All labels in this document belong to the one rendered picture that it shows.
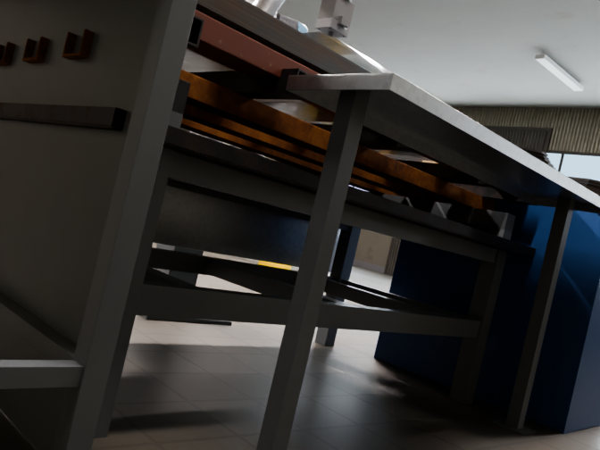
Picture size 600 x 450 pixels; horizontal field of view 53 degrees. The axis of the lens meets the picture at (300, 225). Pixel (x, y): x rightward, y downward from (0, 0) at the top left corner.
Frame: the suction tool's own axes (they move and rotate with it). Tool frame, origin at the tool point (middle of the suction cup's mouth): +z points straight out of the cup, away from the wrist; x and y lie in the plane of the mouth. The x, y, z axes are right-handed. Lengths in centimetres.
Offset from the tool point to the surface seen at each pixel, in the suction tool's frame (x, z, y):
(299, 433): -44, 102, -23
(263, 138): -1.9, 33.8, -18.4
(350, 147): -58, 39, -45
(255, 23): -36, 18, -57
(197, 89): -22, 32, -57
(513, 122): 332, -189, 785
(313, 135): -22.9, 31.9, -20.3
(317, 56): -36, 18, -39
